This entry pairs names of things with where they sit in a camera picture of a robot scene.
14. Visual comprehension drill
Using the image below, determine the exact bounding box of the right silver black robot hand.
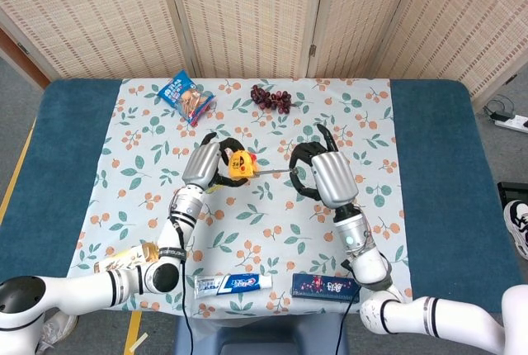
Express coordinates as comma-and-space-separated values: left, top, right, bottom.
288, 123, 360, 211

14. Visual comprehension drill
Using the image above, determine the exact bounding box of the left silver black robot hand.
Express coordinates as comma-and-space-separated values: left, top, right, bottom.
181, 131, 251, 193

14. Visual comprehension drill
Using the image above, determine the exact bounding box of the yellow tape measure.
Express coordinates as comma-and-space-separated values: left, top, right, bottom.
228, 150, 299, 178

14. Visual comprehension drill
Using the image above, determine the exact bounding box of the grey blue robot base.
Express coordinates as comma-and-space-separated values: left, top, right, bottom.
175, 311, 351, 355

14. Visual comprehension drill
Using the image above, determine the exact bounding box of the blue snack packet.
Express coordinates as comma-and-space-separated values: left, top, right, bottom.
157, 70, 217, 127

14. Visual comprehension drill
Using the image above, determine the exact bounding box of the floral patterned tablecloth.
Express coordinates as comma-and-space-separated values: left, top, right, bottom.
68, 78, 413, 317

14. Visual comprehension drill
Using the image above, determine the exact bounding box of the dark red grape bunch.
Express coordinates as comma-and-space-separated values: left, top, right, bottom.
250, 84, 298, 116

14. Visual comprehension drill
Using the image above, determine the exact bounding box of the dark blue floral box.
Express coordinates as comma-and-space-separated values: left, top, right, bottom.
291, 272, 361, 303

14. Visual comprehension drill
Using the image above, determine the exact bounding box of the blue white toothpaste tube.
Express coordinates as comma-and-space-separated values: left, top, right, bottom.
193, 272, 274, 301

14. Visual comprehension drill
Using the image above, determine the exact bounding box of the woven folding screen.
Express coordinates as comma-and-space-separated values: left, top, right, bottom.
0, 0, 528, 100

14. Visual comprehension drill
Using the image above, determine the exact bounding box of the black box on floor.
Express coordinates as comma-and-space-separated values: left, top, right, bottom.
497, 181, 528, 207

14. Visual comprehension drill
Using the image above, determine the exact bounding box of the black and white sneaker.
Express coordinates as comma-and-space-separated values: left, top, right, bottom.
502, 200, 528, 261

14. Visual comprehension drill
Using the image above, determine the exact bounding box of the white power strip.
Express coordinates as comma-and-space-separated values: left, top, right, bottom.
493, 114, 528, 133

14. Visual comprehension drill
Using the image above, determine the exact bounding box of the grey sneaker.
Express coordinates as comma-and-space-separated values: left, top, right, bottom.
35, 313, 79, 352

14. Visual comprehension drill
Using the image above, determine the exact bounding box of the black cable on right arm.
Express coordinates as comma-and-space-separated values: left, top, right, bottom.
334, 259, 362, 355

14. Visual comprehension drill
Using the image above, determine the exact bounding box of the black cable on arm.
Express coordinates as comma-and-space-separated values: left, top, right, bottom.
334, 259, 362, 355
172, 222, 195, 355

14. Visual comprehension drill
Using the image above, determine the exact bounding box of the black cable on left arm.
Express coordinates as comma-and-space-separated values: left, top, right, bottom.
172, 222, 195, 355

